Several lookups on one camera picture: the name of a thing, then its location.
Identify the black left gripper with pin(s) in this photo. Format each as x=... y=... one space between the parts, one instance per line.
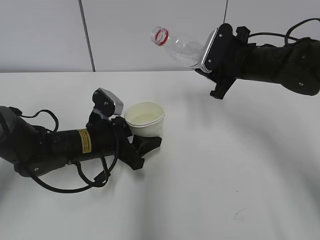
x=111 y=137

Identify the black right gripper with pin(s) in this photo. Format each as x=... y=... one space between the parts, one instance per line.
x=230 y=67

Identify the white paper cup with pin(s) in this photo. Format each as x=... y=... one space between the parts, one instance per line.
x=146 y=119

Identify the clear water bottle red label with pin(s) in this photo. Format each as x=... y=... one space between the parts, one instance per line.
x=180 y=47

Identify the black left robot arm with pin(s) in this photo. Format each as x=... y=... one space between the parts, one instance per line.
x=40 y=150

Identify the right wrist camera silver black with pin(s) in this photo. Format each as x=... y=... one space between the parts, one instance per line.
x=215 y=48

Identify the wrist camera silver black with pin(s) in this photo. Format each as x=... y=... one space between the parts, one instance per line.
x=215 y=48
x=106 y=103

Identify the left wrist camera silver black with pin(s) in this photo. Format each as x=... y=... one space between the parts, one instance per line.
x=106 y=103

